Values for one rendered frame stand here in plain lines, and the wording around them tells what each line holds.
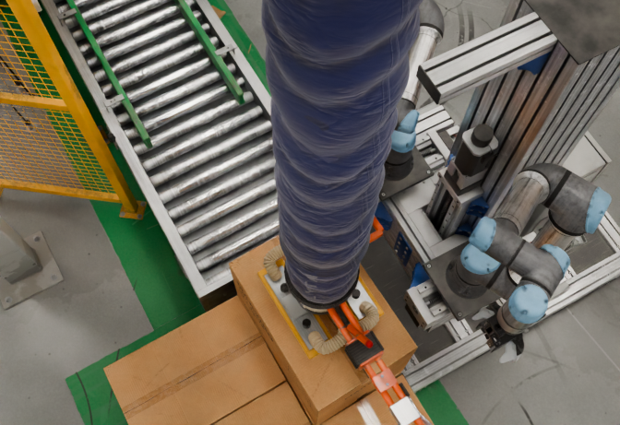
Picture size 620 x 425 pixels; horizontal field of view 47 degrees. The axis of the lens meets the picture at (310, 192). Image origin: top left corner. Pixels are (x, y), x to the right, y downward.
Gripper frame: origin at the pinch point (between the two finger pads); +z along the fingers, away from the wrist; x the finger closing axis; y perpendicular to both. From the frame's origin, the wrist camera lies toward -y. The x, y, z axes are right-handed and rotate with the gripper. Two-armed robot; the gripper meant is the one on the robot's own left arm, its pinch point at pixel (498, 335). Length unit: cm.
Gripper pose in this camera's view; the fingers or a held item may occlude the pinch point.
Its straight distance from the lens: 194.0
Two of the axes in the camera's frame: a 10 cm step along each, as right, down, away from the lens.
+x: 4.7, 8.0, -3.7
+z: -0.1, 4.2, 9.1
